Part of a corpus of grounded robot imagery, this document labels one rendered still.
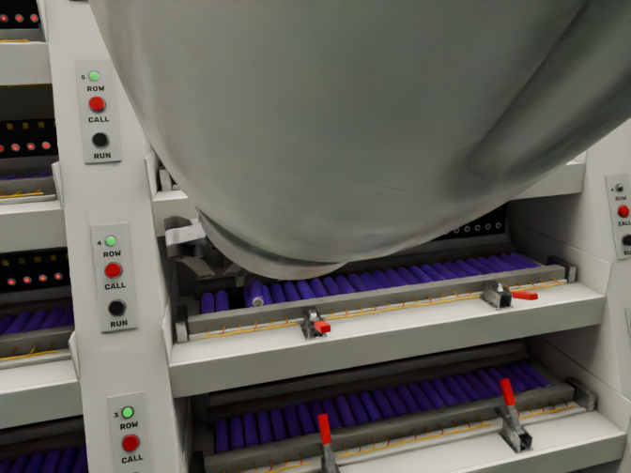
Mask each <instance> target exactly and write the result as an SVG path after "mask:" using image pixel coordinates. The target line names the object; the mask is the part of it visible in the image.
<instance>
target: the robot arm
mask: <svg viewBox="0 0 631 473"><path fill-rule="evenodd" d="M88 2H89V5H90V7H91V9H92V12H93V15H94V17H95V20H96V23H97V25H98V28H99V30H100V34H101V37H102V39H103V41H104V44H105V46H106V49H107V51H108V53H109V55H110V57H111V60H112V62H113V64H114V67H115V71H116V73H117V75H118V78H119V80H120V82H121V83H122V86H123V88H124V90H125V92H126V95H127V97H128V99H129V101H130V103H131V107H132V109H133V110H134V113H135V115H136V117H137V119H138V122H139V124H140V126H141V128H142V129H143V131H144V133H145V135H146V137H147V139H148V140H149V141H150V143H151V144H152V146H153V148H154V149H155V151H156V153H157V154H158V156H159V158H160V159H161V161H162V163H163V165H164V166H165V168H166V169H167V171H168V172H169V174H170V175H171V177H172V178H173V179H174V180H175V182H176V183H177V184H178V186H179V187H180V188H181V189H182V191H183V192H184V193H185V194H186V195H187V196H188V197H189V199H190V200H191V201H192V202H193V204H194V206H195V208H196V211H197V212H198V214H199V217H198V219H199V220H198V219H191V220H187V219H185V218H183V217H179V216H171V217H169V218H166V219H164V230H165V239H166V247H167V248H166V249H167V258H168V259H169V260H174V261H179V262H183V263H185V264H186V265H187V266H188V267H189V268H191V269H192V270H193V271H194V272H195V273H196V274H197V275H198V276H200V277H202V278H210V277H212V276H214V275H215V270H222V271H223V275H227V276H233V275H234V274H235V278H236V286H237V287H240V286H244V284H245V281H246V277H247V273H246V269H247V270H249V271H252V272H253V273H256V274H258V275H262V276H265V277H269V278H273V279H275V281H276V282H279V281H282V280H305V279H311V278H314V277H318V276H322V275H325V274H327V273H330V272H332V271H334V270H335V269H337V268H339V267H341V266H343V265H345V264H346V263H347V262H353V261H361V260H366V259H372V258H377V257H381V256H385V255H389V254H392V253H395V252H400V251H403V250H406V249H409V248H413V247H416V246H419V245H422V244H424V243H425V242H427V241H430V240H432V239H434V238H436V237H440V236H442V235H444V234H447V233H449V232H451V231H453V230H454V229H456V228H458V227H460V226H463V225H465V224H467V223H469V222H471V221H474V220H476V219H478V218H480V217H482V216H483V215H485V214H486V213H488V212H490V211H492V210H494V209H495V208H497V207H499V206H501V205H503V204H505V203H506V202H508V201H510V200H511V199H513V198H514V197H516V196H518V195H519V194H520V193H521V192H523V191H525V190H527V189H528V188H530V187H531V186H533V185H534V184H536V183H537V182H539V181H541V180H542V179H544V178H545V177H547V176H548V175H550V174H552V173H554V172H555V171H557V170H558V169H560V168H561V167H563V165H565V164H566V163H568V162H569V161H571V160H573V159H574V158H576V157H577V156H579V155H580V154H581V153H583V152H584V151H586V150H587V149H589V148H590V147H592V146H593V145H595V144H596V143H598V142H599V141H600V140H602V139H603V138H604V137H606V136H607V135H609V134H610V133H611V132H613V131H614V130H615V129H617V128H618V127H620V126H621V124H623V123H624V122H626V121H627V120H628V119H630V118H631V0H88ZM200 222H201V223H200ZM212 247H214V248H217V249H218V250H215V251H213V250H212Z"/></svg>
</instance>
